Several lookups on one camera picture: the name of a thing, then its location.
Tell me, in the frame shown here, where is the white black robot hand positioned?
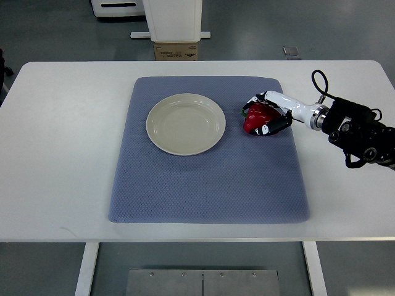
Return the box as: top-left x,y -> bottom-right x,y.
246,91 -> 329,136

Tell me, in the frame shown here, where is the red bell pepper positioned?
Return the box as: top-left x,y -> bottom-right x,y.
242,102 -> 281,136

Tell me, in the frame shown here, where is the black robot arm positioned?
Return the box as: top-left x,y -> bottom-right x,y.
311,70 -> 394,170

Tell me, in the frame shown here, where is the small grey floor plate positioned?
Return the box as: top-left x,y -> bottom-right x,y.
283,46 -> 300,57

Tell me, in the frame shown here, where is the cream round plate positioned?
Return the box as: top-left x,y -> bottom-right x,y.
146,93 -> 226,156

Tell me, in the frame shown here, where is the grey metal floor plate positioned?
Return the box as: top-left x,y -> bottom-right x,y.
126,269 -> 280,296

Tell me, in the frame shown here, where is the blue woven mat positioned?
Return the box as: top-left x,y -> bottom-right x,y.
109,76 -> 310,224

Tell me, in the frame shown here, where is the white right table leg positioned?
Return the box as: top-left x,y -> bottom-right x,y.
302,241 -> 328,296

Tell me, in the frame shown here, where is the white table leg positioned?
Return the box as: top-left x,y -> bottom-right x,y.
302,241 -> 328,296
75,242 -> 99,296

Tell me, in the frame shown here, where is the brown cardboard box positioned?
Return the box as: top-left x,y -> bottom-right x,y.
154,43 -> 198,61

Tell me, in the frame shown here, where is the white cabinet with slot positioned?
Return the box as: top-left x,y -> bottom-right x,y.
90,0 -> 145,17

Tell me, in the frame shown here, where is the white left table leg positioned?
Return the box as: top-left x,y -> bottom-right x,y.
75,242 -> 99,296

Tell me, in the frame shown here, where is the dark object at left edge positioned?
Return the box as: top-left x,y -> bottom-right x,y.
0,49 -> 14,91

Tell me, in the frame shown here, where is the white pedestal stand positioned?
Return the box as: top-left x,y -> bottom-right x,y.
130,0 -> 211,43

